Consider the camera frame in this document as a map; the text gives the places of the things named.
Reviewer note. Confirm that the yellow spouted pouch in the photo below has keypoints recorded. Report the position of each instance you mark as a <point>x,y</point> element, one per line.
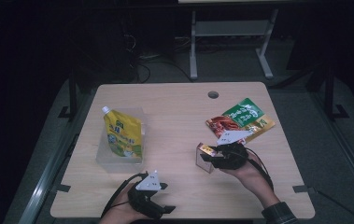
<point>124,135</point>

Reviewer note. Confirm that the clear plastic container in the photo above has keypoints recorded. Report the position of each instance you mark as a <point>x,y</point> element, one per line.
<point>115,160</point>

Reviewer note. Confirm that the person's left hand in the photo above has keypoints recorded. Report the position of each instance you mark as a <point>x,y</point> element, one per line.
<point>118,210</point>

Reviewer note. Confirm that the person's right hand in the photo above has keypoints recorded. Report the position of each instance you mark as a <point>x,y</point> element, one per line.
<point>254,180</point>

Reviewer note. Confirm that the black table bracket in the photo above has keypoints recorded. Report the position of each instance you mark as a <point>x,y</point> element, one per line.
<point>303,188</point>
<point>62,188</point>

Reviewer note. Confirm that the red and green snack packet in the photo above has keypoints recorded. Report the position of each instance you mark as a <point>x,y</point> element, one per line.
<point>246,118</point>

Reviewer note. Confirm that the aluminium rail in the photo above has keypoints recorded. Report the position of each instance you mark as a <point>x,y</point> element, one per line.
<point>349,155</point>
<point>50,174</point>

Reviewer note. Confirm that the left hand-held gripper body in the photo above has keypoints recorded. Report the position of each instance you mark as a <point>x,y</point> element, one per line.
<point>148,196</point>

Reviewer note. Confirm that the white metal stand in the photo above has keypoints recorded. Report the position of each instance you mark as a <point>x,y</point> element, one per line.
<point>231,28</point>

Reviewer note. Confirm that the black metal stand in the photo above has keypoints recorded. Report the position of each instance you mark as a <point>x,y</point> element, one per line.
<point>72,99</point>
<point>330,99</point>

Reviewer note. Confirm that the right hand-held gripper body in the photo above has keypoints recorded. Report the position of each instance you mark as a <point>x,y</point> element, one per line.
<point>232,152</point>

